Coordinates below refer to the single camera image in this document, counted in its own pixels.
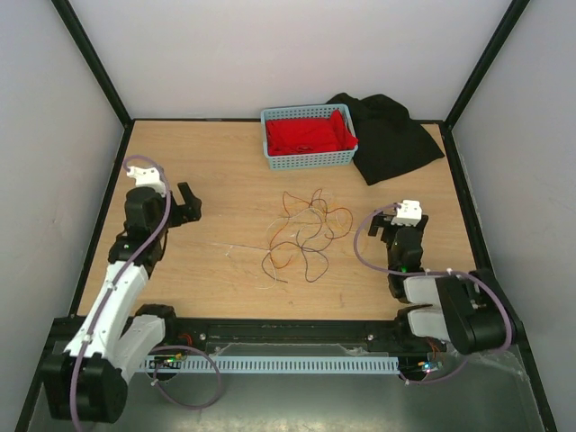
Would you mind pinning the light blue perforated basket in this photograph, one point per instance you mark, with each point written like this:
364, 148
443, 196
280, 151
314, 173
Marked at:
329, 159

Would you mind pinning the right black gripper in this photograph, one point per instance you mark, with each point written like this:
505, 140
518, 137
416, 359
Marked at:
383, 220

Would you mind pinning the light blue slotted cable duct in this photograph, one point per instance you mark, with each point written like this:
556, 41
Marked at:
237, 364

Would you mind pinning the black folded cloth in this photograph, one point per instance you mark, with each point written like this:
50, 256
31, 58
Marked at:
390, 143

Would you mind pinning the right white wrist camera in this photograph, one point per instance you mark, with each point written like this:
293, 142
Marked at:
407, 213

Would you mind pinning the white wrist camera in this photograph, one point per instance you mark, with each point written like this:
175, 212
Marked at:
147, 177
407, 213

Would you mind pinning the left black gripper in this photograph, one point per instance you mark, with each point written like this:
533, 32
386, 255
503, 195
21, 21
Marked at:
186, 212

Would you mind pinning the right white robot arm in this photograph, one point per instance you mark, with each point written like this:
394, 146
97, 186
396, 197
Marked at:
468, 310

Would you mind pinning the white zip tie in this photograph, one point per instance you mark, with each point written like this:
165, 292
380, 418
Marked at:
234, 245

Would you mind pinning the red cloth in basket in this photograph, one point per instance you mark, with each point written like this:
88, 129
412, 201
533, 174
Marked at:
287, 137

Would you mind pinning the black metal frame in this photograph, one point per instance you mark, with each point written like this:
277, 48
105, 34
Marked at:
270, 332

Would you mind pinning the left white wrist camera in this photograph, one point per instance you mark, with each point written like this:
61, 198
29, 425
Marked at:
147, 177

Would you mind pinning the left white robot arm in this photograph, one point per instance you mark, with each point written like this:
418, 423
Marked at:
89, 379

